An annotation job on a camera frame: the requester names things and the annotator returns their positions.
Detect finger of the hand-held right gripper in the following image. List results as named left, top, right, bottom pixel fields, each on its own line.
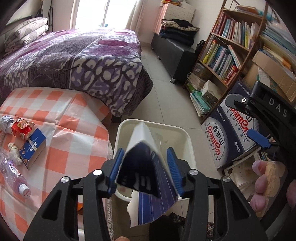
left=225, top=94, right=257, bottom=114
left=247, top=128, right=280, bottom=151

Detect person's right hand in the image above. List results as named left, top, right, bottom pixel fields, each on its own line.
left=251, top=160, right=296, bottom=218

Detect thin black cable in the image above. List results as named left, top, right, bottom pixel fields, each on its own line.
left=52, top=66, right=79, bottom=77

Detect black leather bench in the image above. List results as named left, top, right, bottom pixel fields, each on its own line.
left=151, top=34, right=197, bottom=82

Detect black metal stand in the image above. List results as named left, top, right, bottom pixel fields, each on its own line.
left=47, top=7, right=54, bottom=32

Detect stack of green papers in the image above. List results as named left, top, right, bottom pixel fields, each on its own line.
left=190, top=90, right=215, bottom=117

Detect brown cardboard box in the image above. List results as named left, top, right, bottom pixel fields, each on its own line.
left=243, top=50, right=296, bottom=102

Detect purple patterned bed blanket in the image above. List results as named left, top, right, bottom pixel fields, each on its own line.
left=0, top=28, right=153, bottom=117

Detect pile of folded clothes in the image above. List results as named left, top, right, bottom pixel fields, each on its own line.
left=159, top=19, right=200, bottom=45

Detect stack of boxes and papers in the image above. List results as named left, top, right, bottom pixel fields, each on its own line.
left=187, top=62, right=208, bottom=93

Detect blue white paper carton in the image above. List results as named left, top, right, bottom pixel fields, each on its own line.
left=115, top=122, right=179, bottom=226

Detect white plastic bin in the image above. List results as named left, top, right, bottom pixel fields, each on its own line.
left=113, top=119, right=197, bottom=204

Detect folded white grey quilt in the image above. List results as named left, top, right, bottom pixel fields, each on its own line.
left=4, top=17, right=49, bottom=52

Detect clear plastic bottle pink label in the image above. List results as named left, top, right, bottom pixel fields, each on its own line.
left=0, top=148, right=31, bottom=198

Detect blue cardboard box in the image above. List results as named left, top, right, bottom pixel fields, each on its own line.
left=19, top=128, right=47, bottom=171

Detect stack of white papers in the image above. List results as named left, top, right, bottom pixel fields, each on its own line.
left=223, top=158, right=262, bottom=204

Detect pink white drawer cabinet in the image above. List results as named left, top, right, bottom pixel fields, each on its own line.
left=155, top=2, right=196, bottom=35

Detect plaid trousers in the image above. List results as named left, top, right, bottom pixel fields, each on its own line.
left=169, top=212, right=219, bottom=240

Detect wooden bookshelf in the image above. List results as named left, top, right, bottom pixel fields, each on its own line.
left=184, top=0, right=271, bottom=116

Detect orange white checkered tablecloth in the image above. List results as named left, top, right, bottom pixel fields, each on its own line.
left=0, top=88, right=114, bottom=241

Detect white curtain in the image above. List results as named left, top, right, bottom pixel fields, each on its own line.
left=126, top=0, right=144, bottom=40

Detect red snack carton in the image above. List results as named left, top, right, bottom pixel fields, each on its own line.
left=11, top=118, right=35, bottom=139

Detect green white tissue box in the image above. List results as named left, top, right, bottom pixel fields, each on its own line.
left=201, top=80, right=223, bottom=105

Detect row of books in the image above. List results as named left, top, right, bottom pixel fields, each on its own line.
left=200, top=39, right=242, bottom=81
left=211, top=11, right=259, bottom=49

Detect stack of paper folders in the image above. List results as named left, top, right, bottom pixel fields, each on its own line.
left=259, top=9, right=296, bottom=70

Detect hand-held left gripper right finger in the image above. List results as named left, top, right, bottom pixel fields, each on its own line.
left=166, top=147, right=269, bottom=241

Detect window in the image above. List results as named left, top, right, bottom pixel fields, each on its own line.
left=73, top=0, right=137, bottom=30

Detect black bag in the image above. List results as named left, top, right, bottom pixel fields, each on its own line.
left=195, top=40, right=206, bottom=55

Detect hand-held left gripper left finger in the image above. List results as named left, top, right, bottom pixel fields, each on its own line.
left=23, top=148, right=126, bottom=241

